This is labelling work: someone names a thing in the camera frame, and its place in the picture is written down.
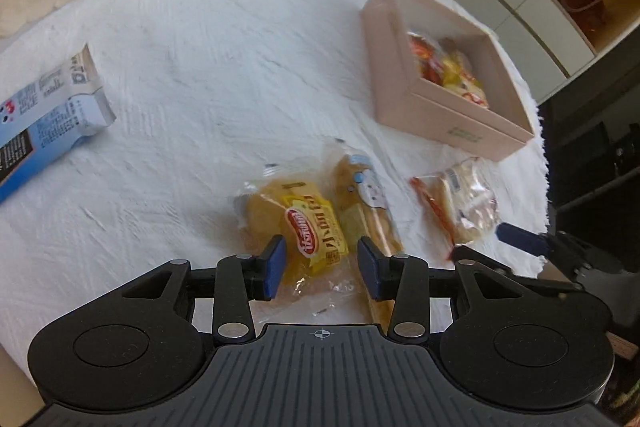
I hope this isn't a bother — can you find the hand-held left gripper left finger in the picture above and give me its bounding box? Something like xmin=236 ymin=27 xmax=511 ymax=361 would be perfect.
xmin=115 ymin=235 xmax=288 ymax=343

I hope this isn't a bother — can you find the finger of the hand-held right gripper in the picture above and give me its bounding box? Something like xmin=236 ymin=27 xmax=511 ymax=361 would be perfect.
xmin=453 ymin=245 xmax=513 ymax=277
xmin=497 ymin=221 xmax=552 ymax=258

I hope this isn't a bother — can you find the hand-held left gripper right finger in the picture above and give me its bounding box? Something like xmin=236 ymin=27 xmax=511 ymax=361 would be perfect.
xmin=356 ymin=236 xmax=531 ymax=343

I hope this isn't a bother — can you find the yellow small bread packet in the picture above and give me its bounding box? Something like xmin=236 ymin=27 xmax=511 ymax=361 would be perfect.
xmin=232 ymin=164 xmax=362 ymax=319

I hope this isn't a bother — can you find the red clear snack packet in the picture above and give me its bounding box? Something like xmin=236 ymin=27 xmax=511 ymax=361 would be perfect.
xmin=410 ymin=157 xmax=501 ymax=259

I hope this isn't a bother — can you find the long bread packet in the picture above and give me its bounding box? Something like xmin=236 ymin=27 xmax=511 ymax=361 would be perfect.
xmin=322 ymin=137 xmax=407 ymax=324

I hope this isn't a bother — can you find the panda print snack packet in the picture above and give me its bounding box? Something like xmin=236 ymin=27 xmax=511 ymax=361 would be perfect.
xmin=440 ymin=38 xmax=492 ymax=108

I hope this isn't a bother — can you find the pink cardboard box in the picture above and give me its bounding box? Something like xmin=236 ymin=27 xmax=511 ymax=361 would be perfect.
xmin=361 ymin=0 xmax=536 ymax=163

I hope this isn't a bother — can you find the red packet white label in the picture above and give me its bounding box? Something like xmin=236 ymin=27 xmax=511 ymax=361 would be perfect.
xmin=406 ymin=32 xmax=451 ymax=86

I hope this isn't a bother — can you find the black furniture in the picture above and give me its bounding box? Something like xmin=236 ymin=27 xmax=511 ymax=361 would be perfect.
xmin=539 ymin=72 xmax=640 ymax=220

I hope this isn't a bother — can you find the white textured tablecloth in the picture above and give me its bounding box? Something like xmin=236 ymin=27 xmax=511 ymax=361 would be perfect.
xmin=0 ymin=0 xmax=552 ymax=378

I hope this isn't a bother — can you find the white sideboard cabinet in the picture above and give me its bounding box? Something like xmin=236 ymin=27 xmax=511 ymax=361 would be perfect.
xmin=445 ymin=0 xmax=640 ymax=100

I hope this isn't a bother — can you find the blue milk carton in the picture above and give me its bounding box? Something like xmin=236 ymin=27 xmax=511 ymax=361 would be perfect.
xmin=0 ymin=43 xmax=119 ymax=204

